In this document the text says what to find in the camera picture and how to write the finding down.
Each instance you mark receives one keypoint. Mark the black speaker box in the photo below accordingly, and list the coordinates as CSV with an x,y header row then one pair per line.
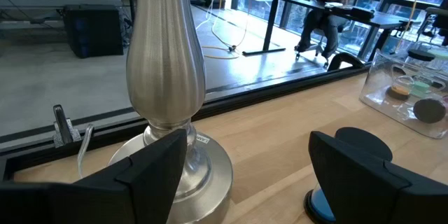
x,y
92,31

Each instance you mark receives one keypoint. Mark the mint-capped hourglass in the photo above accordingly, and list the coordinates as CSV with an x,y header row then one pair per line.
x,y
421,87

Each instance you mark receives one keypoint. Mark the black case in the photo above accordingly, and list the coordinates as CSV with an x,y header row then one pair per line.
x,y
362,13

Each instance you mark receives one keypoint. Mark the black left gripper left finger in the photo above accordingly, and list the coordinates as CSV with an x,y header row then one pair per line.
x,y
140,189

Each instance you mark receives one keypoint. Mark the black office desk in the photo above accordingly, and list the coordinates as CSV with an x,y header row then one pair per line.
x,y
381,19

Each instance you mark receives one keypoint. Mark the black-capped hourglass red sand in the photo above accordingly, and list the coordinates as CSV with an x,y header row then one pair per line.
x,y
430,111

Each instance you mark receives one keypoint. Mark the clear plastic bin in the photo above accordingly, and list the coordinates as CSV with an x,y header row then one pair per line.
x,y
385,112

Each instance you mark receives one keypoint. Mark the black-capped hourglass orange sand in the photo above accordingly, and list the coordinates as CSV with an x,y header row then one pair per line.
x,y
400,92

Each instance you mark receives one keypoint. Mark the metal table clamp bracket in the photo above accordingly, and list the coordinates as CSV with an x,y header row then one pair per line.
x,y
63,126

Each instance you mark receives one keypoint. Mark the black-capped hourglass blue sand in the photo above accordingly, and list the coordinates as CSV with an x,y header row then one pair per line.
x,y
364,143

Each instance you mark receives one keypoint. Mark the grey office chair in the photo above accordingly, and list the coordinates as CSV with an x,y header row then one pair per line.
x,y
437,12

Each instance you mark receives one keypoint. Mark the silver lamp with white shade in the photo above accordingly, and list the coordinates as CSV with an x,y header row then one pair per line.
x,y
164,59

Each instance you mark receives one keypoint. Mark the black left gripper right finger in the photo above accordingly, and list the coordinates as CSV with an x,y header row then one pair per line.
x,y
367,196

